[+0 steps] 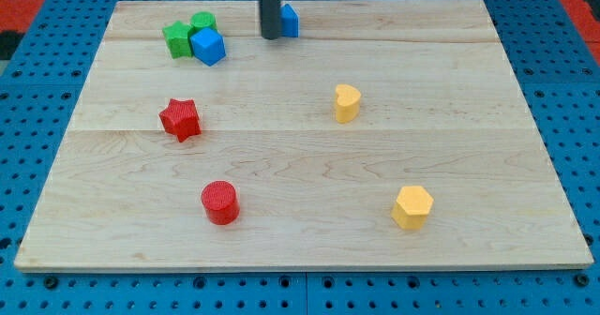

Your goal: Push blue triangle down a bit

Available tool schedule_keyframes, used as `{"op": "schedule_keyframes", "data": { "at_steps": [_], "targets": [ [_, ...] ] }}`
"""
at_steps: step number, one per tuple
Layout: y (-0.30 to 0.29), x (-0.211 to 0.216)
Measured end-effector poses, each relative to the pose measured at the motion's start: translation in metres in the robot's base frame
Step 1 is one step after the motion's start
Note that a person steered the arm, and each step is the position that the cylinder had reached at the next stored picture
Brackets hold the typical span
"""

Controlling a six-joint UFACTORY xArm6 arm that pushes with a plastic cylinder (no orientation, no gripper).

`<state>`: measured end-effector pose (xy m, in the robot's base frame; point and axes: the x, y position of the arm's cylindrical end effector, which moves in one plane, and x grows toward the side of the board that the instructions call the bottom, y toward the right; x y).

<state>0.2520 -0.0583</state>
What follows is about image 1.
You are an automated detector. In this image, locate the blue triangle block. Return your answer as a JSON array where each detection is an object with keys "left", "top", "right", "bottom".
[{"left": 280, "top": 4, "right": 300, "bottom": 38}]

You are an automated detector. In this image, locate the yellow heart block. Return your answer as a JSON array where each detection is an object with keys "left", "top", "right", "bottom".
[{"left": 334, "top": 83, "right": 362, "bottom": 124}]

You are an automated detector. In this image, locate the light wooden board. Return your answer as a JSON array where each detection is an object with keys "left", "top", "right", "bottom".
[{"left": 14, "top": 0, "right": 593, "bottom": 273}]

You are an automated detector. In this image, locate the red cylinder block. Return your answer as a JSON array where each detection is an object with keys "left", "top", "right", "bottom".
[{"left": 201, "top": 180, "right": 240, "bottom": 225}]

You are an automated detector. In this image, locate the red star block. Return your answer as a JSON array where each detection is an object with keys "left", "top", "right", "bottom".
[{"left": 158, "top": 98, "right": 202, "bottom": 143}]

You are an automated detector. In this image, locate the yellow hexagon block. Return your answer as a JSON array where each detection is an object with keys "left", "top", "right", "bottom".
[{"left": 390, "top": 186, "right": 434, "bottom": 230}]

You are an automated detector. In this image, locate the blue cube block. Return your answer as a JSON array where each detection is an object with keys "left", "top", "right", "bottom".
[{"left": 190, "top": 28, "right": 226, "bottom": 67}]

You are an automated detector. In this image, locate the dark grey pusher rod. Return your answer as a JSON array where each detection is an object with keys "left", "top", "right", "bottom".
[{"left": 258, "top": 0, "right": 281, "bottom": 40}]

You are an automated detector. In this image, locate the green cylinder block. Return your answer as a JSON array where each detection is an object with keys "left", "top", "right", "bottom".
[{"left": 190, "top": 11, "right": 218, "bottom": 32}]

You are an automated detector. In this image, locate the green star block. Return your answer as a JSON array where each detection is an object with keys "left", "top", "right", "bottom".
[{"left": 162, "top": 21, "right": 193, "bottom": 59}]

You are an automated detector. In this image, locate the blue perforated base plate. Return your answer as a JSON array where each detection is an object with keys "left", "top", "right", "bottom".
[{"left": 1, "top": 0, "right": 599, "bottom": 314}]

